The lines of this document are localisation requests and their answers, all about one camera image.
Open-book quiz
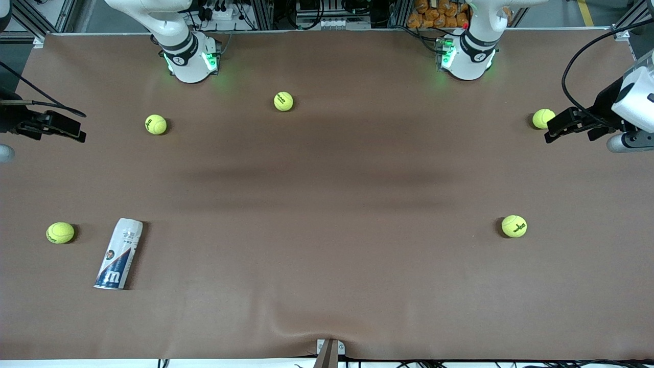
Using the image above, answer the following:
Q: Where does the white blue tennis ball can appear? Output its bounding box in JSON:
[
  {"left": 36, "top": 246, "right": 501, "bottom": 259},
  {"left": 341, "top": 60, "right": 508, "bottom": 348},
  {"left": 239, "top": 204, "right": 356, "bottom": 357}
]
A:
[{"left": 94, "top": 218, "right": 144, "bottom": 290}]

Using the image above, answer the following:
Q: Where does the orange items bag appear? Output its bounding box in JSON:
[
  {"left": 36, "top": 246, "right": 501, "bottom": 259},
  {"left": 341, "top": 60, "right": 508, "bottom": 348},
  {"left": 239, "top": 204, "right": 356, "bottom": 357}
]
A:
[{"left": 407, "top": 0, "right": 471, "bottom": 29}]

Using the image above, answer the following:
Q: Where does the small white power strip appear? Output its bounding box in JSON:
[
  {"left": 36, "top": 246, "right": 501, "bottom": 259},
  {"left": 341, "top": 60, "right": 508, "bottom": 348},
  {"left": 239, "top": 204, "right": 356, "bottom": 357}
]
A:
[{"left": 202, "top": 6, "right": 236, "bottom": 21}]

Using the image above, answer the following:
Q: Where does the long white socket bar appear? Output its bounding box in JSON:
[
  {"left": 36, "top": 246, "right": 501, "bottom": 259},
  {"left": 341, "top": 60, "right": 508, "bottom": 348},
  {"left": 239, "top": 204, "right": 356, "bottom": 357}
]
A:
[{"left": 295, "top": 17, "right": 372, "bottom": 30}]

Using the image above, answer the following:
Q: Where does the brown table mat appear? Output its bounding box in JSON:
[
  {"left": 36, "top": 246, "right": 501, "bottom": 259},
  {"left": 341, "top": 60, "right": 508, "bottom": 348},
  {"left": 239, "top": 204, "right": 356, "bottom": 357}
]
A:
[{"left": 0, "top": 28, "right": 654, "bottom": 361}]

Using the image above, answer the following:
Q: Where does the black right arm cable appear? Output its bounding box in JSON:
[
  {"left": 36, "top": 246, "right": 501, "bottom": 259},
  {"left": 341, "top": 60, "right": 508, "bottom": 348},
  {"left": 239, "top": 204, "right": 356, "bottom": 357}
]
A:
[{"left": 0, "top": 61, "right": 87, "bottom": 118}]

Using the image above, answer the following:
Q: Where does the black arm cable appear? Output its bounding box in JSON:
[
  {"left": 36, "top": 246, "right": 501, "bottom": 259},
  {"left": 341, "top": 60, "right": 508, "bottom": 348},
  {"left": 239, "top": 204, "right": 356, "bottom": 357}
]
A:
[
  {"left": 0, "top": 61, "right": 87, "bottom": 118},
  {"left": 561, "top": 19, "right": 654, "bottom": 128}
]

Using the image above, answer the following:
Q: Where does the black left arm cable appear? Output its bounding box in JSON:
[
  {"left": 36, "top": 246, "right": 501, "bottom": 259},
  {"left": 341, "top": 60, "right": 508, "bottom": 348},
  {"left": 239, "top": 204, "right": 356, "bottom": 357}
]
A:
[{"left": 561, "top": 19, "right": 654, "bottom": 128}]

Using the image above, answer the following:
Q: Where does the aluminium frame strut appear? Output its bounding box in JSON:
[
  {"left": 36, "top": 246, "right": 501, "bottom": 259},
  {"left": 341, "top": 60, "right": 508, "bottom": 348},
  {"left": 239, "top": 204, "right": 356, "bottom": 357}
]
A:
[
  {"left": 10, "top": 0, "right": 77, "bottom": 40},
  {"left": 611, "top": 0, "right": 654, "bottom": 32}
]

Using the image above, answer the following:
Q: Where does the aluminium frame post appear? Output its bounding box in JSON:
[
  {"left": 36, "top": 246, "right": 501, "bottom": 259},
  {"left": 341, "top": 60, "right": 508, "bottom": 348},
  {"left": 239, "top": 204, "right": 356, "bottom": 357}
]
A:
[
  {"left": 387, "top": 0, "right": 412, "bottom": 29},
  {"left": 250, "top": 0, "right": 275, "bottom": 30}
]

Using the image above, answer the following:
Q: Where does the metal table clamp bracket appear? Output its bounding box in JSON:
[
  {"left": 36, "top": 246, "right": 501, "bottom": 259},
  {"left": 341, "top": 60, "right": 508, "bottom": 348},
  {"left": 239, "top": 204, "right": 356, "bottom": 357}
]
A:
[{"left": 315, "top": 339, "right": 346, "bottom": 368}]

